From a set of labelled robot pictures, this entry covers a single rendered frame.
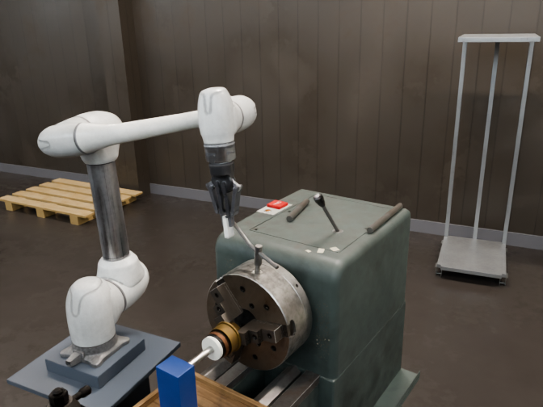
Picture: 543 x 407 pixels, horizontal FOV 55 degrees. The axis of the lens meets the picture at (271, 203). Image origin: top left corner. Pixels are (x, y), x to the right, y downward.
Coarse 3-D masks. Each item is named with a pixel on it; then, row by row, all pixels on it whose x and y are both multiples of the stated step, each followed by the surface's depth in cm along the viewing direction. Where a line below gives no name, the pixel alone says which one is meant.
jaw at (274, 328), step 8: (256, 320) 152; (248, 328) 148; (256, 328) 147; (264, 328) 147; (272, 328) 146; (280, 328) 147; (288, 328) 147; (240, 336) 147; (248, 336) 147; (256, 336) 146; (264, 336) 147; (272, 336) 145; (280, 336) 147; (288, 336) 147
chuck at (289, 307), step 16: (240, 272) 153; (272, 272) 154; (240, 288) 153; (256, 288) 149; (272, 288) 148; (288, 288) 151; (208, 304) 163; (240, 304) 155; (256, 304) 151; (272, 304) 147; (288, 304) 148; (240, 320) 161; (272, 320) 149; (288, 320) 147; (304, 320) 152; (304, 336) 155; (256, 352) 157; (272, 352) 153; (288, 352) 149; (256, 368) 159; (272, 368) 155
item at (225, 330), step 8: (216, 328) 146; (224, 328) 146; (232, 328) 147; (240, 328) 150; (216, 336) 143; (224, 336) 144; (232, 336) 145; (224, 344) 143; (232, 344) 144; (240, 344) 147; (224, 352) 143
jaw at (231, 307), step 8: (224, 280) 156; (216, 288) 153; (224, 288) 154; (216, 296) 154; (224, 296) 153; (232, 296) 155; (224, 304) 151; (232, 304) 153; (216, 312) 153; (224, 312) 151; (232, 312) 152; (240, 312) 154; (216, 320) 151; (224, 320) 149; (232, 320) 151
